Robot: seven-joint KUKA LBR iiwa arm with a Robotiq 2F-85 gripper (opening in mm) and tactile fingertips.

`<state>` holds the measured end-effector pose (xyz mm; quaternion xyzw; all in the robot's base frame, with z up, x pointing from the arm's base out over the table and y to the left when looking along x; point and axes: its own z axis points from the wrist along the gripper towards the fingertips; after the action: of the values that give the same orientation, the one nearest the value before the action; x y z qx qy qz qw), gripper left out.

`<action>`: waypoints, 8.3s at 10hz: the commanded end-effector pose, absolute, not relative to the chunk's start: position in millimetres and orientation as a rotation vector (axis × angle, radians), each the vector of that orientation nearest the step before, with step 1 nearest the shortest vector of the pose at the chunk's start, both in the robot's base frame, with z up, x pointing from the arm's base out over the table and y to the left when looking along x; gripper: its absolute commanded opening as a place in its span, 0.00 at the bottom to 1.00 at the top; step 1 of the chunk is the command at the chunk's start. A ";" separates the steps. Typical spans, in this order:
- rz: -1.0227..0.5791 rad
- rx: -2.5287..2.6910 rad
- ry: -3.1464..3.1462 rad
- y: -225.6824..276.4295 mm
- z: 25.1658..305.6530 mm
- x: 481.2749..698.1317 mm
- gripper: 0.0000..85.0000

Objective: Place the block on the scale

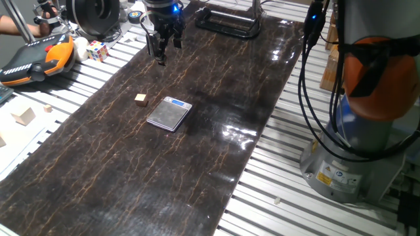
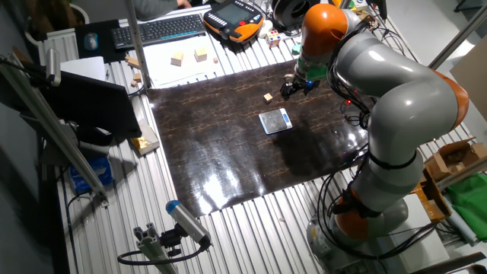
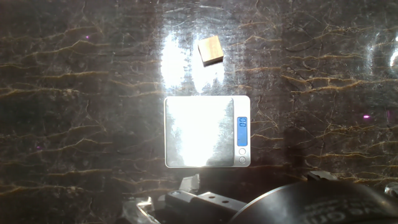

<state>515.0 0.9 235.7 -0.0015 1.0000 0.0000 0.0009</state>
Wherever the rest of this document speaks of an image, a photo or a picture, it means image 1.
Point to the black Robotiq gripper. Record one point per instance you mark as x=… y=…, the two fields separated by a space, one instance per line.
x=165 y=23

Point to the small wooden cube block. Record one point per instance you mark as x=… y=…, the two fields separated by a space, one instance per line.
x=141 y=99

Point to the black silver handheld controller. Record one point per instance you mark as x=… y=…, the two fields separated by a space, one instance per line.
x=44 y=6

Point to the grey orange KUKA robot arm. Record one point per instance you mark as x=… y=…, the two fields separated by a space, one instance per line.
x=357 y=144

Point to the person's forearm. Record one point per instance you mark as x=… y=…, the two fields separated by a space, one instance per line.
x=14 y=26

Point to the silver digital pocket scale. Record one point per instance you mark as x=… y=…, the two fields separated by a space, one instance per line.
x=168 y=114

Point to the large pale wooden block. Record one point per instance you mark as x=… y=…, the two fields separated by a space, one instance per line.
x=23 y=115

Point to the person's hand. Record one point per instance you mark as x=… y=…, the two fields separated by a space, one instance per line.
x=46 y=23

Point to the Rubik's cube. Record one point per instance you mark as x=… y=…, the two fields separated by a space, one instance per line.
x=97 y=51

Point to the large black round device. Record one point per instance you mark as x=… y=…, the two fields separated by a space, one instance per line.
x=93 y=16

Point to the white round object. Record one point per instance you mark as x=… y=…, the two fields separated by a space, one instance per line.
x=80 y=47

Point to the dark marble pattern mat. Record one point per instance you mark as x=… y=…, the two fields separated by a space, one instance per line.
x=138 y=164

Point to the orange black teach pendant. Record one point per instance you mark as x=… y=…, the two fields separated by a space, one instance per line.
x=36 y=60

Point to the tiny wooden cube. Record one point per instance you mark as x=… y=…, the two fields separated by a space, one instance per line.
x=48 y=108

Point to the black plug with blue light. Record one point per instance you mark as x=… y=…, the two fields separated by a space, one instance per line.
x=314 y=23

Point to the grey metal pole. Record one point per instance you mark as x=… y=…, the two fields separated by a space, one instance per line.
x=18 y=21

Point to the small cardboard box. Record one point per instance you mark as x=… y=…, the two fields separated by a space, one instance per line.
x=331 y=34

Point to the large cardboard box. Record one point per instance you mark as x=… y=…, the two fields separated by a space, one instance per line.
x=330 y=70

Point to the dark keypad device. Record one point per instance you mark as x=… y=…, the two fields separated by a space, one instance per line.
x=4 y=93

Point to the white scrap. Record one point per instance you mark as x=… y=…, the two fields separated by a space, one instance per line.
x=277 y=200

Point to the pale wooden piece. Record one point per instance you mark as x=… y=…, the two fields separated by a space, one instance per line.
x=2 y=141

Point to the black rectangular frame stand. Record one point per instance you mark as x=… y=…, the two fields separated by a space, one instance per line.
x=226 y=27

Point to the upright metal post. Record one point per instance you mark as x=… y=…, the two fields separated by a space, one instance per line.
x=256 y=7

